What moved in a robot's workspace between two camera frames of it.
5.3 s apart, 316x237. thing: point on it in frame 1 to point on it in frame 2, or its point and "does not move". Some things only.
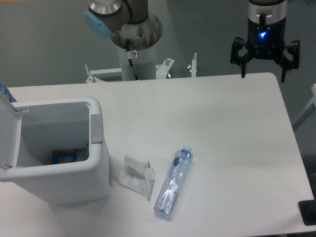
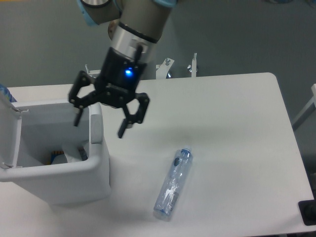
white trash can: x=30 y=131 does not move
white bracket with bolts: x=162 y=70 does not move
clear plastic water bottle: x=167 y=203 does not move
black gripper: x=268 y=41 to x=118 y=83
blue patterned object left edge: x=6 y=91 does not move
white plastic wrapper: x=137 y=176 to x=72 y=151
